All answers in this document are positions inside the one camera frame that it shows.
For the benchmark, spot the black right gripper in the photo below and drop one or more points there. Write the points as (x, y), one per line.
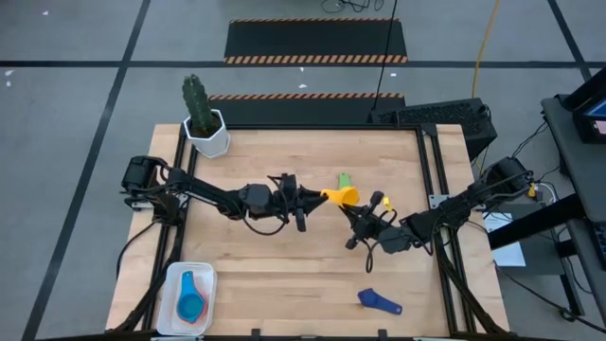
(371, 225)

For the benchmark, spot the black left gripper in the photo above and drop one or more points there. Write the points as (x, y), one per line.
(286, 201)

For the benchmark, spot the yellow measuring cup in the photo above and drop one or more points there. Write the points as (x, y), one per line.
(343, 195)

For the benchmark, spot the green measuring cup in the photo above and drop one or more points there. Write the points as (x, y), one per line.
(344, 181)

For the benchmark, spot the navy blue measuring cup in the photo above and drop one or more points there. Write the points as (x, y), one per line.
(374, 298)

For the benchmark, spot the light blue measuring cup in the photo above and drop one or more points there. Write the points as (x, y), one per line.
(190, 303)

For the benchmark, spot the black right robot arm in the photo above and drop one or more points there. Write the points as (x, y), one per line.
(454, 208)

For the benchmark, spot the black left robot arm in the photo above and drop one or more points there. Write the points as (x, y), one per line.
(208, 192)

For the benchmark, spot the white plastic basket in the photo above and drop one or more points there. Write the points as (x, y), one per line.
(208, 279)

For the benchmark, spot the yellow tag on gripper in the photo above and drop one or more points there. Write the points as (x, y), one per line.
(387, 203)

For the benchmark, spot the white hexagonal plant pot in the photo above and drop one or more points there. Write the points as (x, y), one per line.
(215, 144)

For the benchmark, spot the black computer case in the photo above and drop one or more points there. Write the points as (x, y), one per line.
(445, 120)

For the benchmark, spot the green cactus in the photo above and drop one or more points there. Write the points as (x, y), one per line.
(198, 104)

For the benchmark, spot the white paper sheet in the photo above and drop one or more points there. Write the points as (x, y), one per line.
(511, 256)

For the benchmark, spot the black side desk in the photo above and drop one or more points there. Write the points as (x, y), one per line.
(584, 180)

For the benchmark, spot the black monitor with lit screen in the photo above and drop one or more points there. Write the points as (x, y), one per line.
(587, 128)

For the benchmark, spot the black aluminium table frame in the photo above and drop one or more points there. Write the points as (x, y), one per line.
(284, 127)

